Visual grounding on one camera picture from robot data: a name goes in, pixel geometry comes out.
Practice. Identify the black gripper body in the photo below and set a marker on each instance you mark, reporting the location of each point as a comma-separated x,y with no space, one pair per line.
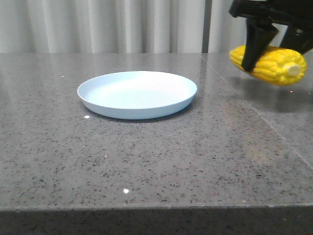
288,12

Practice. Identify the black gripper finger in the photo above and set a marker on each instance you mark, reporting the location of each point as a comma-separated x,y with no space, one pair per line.
299,39
259,34

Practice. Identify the yellow corn cob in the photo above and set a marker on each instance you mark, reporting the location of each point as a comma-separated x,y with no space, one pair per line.
280,66

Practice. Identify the light blue plate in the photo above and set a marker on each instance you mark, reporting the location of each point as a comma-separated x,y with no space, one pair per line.
137,94

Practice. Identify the white curtain left panel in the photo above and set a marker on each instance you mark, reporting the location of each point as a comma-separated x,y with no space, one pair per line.
101,26

